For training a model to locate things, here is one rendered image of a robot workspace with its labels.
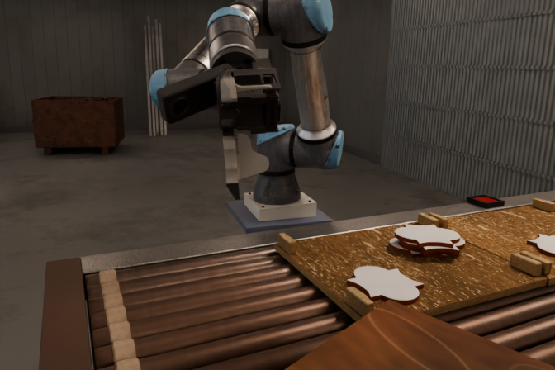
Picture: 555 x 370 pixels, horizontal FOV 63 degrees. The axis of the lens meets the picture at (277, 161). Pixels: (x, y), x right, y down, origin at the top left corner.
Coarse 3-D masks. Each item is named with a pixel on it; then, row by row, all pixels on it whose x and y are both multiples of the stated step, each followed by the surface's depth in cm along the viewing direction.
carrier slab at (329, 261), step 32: (416, 224) 115; (288, 256) 94; (320, 256) 94; (352, 256) 94; (384, 256) 94; (448, 256) 95; (480, 256) 96; (320, 288) 82; (448, 288) 81; (480, 288) 81; (512, 288) 82
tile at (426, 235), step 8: (400, 232) 97; (408, 232) 97; (416, 232) 98; (424, 232) 98; (432, 232) 98; (440, 232) 98; (448, 232) 98; (456, 232) 98; (408, 240) 94; (416, 240) 94; (424, 240) 93; (432, 240) 93; (440, 240) 93; (448, 240) 93; (456, 240) 94
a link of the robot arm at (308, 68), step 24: (264, 0) 107; (288, 0) 105; (312, 0) 104; (264, 24) 109; (288, 24) 108; (312, 24) 106; (288, 48) 112; (312, 48) 111; (312, 72) 116; (312, 96) 120; (312, 120) 125; (312, 144) 128; (336, 144) 129
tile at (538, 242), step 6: (540, 234) 107; (528, 240) 103; (534, 240) 103; (540, 240) 103; (546, 240) 103; (552, 240) 103; (540, 246) 99; (546, 246) 99; (552, 246) 99; (540, 252) 98; (546, 252) 97; (552, 252) 96
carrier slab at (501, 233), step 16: (512, 208) 130; (528, 208) 130; (448, 224) 115; (464, 224) 116; (480, 224) 116; (496, 224) 116; (512, 224) 116; (528, 224) 117; (544, 224) 117; (480, 240) 104; (496, 240) 105; (512, 240) 105; (544, 256) 96
